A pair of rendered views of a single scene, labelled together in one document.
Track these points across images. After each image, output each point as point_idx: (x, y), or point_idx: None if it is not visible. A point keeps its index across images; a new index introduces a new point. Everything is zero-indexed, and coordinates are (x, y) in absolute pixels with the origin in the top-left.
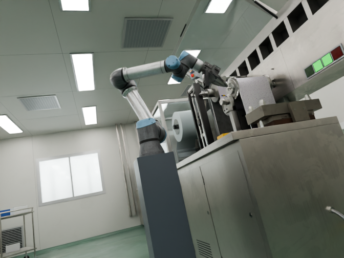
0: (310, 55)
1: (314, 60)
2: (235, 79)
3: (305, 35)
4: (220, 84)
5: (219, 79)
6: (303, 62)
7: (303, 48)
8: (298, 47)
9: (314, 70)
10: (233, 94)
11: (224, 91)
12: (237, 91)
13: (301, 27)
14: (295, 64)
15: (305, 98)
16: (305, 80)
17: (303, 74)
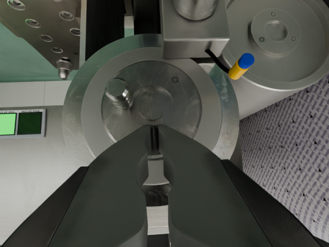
0: (11, 157)
1: (11, 141)
2: (73, 158)
3: (0, 210)
4: (167, 161)
5: (37, 220)
6: (37, 151)
7: (20, 184)
8: (35, 194)
9: (18, 119)
10: (151, 60)
11: (315, 166)
12: (100, 64)
13: (3, 238)
14: (62, 160)
15: (63, 68)
16: (52, 110)
17: (52, 125)
